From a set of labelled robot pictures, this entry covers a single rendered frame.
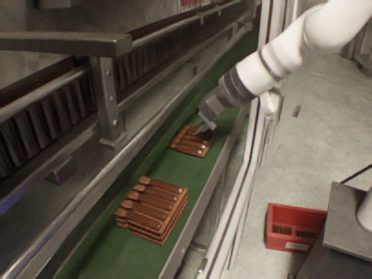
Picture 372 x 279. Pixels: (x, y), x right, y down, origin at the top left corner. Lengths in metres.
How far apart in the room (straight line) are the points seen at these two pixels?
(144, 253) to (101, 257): 0.07
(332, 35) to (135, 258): 0.46
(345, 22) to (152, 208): 0.42
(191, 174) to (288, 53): 0.31
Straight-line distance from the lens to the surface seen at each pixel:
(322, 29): 0.46
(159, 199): 0.48
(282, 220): 1.42
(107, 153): 0.66
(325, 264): 0.82
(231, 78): 0.53
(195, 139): 0.65
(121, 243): 0.48
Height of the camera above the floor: 1.07
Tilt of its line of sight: 34 degrees down
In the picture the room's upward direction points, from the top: straight up
